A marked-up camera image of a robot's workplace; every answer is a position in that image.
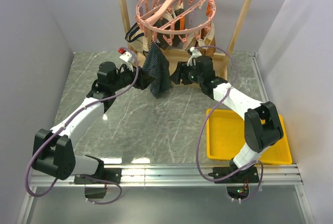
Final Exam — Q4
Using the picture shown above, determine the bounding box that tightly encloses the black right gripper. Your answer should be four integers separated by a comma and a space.
170, 61, 204, 85

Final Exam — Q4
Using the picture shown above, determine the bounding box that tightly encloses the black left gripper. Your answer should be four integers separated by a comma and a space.
111, 62, 156, 92

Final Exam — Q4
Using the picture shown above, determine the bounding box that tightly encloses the navy striped underwear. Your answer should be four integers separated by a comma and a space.
143, 41, 171, 98

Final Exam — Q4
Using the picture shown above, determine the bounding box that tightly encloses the pink round clip hanger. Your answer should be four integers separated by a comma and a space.
135, 0, 216, 49

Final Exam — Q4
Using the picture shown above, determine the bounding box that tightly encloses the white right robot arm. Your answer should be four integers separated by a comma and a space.
171, 56, 284, 183

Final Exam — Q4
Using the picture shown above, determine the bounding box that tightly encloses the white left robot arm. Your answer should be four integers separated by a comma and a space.
31, 61, 155, 183

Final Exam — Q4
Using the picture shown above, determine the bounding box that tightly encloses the wooden hanger rack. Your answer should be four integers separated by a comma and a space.
119, 0, 252, 78

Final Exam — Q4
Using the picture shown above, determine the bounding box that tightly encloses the dark hanging garment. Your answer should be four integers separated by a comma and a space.
150, 3, 187, 50

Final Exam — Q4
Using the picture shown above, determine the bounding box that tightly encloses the brown hanging garment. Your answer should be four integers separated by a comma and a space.
183, 22, 216, 57

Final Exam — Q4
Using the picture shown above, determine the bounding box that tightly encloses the yellow plastic tray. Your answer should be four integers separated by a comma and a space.
206, 109, 293, 165

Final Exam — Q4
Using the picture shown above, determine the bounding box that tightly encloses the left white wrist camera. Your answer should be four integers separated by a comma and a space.
118, 48, 135, 64

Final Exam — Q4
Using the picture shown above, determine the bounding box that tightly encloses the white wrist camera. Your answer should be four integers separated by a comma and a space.
118, 48, 135, 64
187, 47, 202, 66

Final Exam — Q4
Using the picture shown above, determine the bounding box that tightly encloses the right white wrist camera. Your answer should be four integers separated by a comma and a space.
187, 47, 202, 66

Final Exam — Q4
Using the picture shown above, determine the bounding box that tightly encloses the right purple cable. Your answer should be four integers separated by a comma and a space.
194, 45, 264, 202

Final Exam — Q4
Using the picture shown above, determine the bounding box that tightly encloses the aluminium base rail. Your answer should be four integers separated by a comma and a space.
29, 164, 303, 188

